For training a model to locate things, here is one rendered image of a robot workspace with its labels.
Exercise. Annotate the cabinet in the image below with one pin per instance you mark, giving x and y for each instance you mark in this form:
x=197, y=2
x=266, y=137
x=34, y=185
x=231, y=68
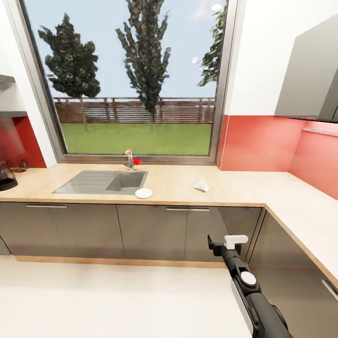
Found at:
x=310, y=86
x=124, y=231
x=291, y=281

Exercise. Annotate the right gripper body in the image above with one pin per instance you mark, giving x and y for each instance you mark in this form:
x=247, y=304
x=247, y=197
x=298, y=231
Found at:
x=220, y=250

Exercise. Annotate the saucer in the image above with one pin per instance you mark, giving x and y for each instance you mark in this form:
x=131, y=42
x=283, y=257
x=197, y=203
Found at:
x=144, y=193

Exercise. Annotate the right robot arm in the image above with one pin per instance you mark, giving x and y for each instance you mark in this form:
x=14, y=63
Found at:
x=263, y=319

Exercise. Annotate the paper coffee filter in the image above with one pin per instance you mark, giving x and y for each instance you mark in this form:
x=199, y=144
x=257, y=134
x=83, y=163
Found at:
x=202, y=186

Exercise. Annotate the fixed window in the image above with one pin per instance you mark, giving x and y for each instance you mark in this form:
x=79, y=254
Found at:
x=113, y=75

